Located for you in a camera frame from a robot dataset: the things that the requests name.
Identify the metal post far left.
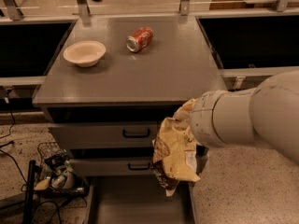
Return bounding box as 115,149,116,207
3,0,23,21

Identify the black floor cable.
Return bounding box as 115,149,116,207
0,109,29,185

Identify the white paper bowl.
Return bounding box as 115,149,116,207
64,41,107,67

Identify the red soda can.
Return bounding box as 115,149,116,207
126,27,153,52

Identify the brown chip bag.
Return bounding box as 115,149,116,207
150,118,200,197

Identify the grey middle drawer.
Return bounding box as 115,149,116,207
70,157,153,176

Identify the grey drawer cabinet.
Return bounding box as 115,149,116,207
32,14,228,179

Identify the black stand post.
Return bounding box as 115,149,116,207
22,160,36,224

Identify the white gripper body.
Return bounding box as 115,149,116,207
189,91,227,147

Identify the metal post centre left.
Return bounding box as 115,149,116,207
77,0,90,17

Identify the wire basket with items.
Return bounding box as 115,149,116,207
34,142,88,196

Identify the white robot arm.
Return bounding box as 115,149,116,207
175,71,299,164

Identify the grey open bottom drawer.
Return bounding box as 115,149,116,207
84,175,198,224

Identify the grey top drawer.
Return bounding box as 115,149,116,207
49,121,158,149

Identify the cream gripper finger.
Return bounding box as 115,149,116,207
173,99,196,121

